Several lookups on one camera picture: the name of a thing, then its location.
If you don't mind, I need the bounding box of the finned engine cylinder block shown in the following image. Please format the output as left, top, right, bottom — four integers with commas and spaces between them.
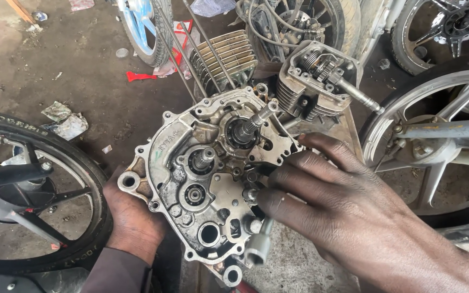
189, 29, 259, 97

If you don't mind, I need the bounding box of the clear plastic bag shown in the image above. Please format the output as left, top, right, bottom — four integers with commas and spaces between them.
190, 0, 237, 18

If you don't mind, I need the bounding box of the black alloy motorcycle wheel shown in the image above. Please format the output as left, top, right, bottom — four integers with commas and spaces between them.
0, 108, 114, 275

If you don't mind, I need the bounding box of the blue rim motorcycle wheel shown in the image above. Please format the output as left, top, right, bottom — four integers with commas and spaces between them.
114, 0, 175, 68

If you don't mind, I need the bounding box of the pink paper scrap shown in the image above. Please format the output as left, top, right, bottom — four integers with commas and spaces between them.
69, 0, 95, 12

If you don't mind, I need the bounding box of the red and white packet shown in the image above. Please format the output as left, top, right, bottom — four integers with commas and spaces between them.
153, 20, 202, 78

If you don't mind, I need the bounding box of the silver engine crankcase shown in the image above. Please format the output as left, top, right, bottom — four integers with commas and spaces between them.
117, 83, 305, 288

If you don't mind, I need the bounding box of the person's left hand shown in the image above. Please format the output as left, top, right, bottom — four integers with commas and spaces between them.
103, 165, 169, 266

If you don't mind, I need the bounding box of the black star-spoke motorcycle wheel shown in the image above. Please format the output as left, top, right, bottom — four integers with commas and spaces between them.
390, 0, 469, 76

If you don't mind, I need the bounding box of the chrome motorcycle part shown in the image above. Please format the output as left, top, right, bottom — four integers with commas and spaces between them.
437, 218, 469, 261

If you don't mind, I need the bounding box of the motorcycle wheel with brake cables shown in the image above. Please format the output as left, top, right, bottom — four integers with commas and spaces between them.
236, 0, 362, 66

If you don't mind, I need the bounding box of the person's right hand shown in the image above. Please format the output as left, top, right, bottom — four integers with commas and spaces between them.
256, 132, 469, 293

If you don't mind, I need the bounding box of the silver alloy motorcycle wheel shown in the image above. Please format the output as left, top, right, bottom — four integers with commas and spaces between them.
359, 51, 469, 229

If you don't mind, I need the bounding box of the white motorcycle fender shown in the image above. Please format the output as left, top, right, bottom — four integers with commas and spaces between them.
356, 0, 407, 66

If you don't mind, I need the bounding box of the silver finned cylinder head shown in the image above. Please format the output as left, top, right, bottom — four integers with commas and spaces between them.
276, 40, 364, 123

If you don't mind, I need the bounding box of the red plastic scrap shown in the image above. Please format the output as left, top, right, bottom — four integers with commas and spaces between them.
126, 71, 159, 83

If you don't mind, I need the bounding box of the long metal stud rod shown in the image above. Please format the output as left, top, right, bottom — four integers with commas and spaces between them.
182, 0, 237, 90
152, 6, 198, 104
179, 21, 222, 94

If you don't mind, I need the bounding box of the grey motorcycle swingarm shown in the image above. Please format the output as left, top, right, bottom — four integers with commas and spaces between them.
393, 117, 469, 141

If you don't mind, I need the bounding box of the crumpled clear plastic wrapper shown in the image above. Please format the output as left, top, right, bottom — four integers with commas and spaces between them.
40, 101, 89, 141

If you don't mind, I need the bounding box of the wooden stick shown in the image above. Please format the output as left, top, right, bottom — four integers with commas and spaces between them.
6, 0, 36, 26

